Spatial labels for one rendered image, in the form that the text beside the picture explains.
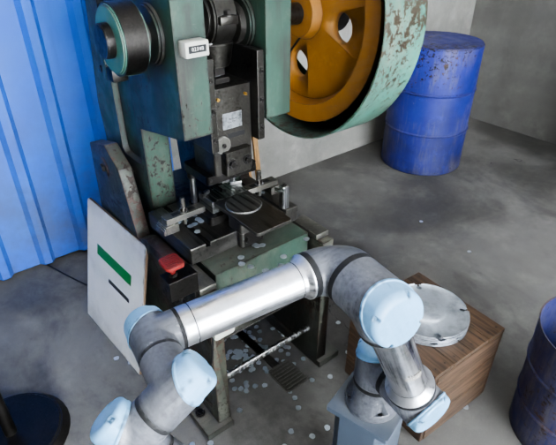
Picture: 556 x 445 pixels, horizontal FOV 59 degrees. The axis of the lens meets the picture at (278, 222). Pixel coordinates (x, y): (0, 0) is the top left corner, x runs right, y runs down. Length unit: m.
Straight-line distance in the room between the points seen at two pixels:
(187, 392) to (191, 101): 0.87
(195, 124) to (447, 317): 1.11
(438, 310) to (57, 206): 1.93
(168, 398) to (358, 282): 0.38
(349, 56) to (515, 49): 3.13
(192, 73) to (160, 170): 0.51
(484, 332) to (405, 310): 1.05
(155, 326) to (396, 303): 0.41
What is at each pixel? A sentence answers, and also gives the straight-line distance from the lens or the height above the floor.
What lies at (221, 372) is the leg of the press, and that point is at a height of 0.28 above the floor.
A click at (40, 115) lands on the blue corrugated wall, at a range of 2.62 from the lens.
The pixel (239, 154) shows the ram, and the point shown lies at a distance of 1.59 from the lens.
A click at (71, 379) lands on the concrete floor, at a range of 2.27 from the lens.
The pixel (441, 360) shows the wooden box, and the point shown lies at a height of 0.35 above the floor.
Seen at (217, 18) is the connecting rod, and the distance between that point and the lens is 1.48.
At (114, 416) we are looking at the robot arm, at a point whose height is 0.99.
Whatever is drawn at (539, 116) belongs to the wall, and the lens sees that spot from 4.67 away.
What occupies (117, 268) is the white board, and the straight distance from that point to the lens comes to 2.11.
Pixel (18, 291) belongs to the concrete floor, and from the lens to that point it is 2.81.
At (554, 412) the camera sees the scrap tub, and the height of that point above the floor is 0.25.
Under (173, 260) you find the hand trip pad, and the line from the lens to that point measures 1.46.
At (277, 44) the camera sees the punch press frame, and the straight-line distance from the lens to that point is 1.56.
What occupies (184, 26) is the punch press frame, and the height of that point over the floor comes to 1.36.
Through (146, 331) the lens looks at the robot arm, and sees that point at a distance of 0.87.
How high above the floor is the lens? 1.62
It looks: 32 degrees down
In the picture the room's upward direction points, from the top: straight up
